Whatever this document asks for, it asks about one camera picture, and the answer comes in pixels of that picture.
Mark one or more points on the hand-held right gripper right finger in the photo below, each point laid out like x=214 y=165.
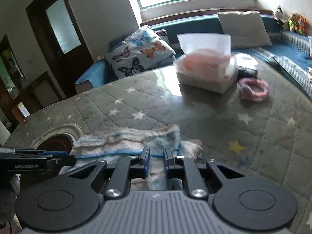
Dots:
x=168 y=162

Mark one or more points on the beige pillow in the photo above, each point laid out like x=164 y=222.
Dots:
x=243 y=29

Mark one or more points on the dark wooden glass door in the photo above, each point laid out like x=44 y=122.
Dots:
x=61 y=41

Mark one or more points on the butterfly print pillow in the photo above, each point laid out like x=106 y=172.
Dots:
x=139 y=53

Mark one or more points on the blue sofa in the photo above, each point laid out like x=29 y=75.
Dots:
x=199 y=24

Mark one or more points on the dark wooden display shelf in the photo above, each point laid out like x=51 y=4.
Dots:
x=9 y=70

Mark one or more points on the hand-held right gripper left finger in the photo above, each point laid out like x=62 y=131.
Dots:
x=146 y=162

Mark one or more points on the round table insert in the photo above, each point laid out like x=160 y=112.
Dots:
x=56 y=136

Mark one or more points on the pink tissue pack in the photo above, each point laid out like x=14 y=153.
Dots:
x=207 y=70

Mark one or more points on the blue striped sweater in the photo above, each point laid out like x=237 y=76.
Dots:
x=121 y=141

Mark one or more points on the person's left forearm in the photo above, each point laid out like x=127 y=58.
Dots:
x=8 y=199

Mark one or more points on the pink hair scrunchie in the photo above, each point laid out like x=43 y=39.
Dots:
x=253 y=90

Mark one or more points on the dark wooden side cabinet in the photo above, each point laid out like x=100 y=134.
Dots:
x=36 y=95

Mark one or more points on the grey quilted star table cover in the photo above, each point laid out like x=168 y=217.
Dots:
x=243 y=139

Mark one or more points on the clear plastic container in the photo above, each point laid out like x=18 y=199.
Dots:
x=310 y=47

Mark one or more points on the black remote control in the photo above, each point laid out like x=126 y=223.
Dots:
x=247 y=71

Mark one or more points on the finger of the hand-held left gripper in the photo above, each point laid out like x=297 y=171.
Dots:
x=63 y=162
x=53 y=153

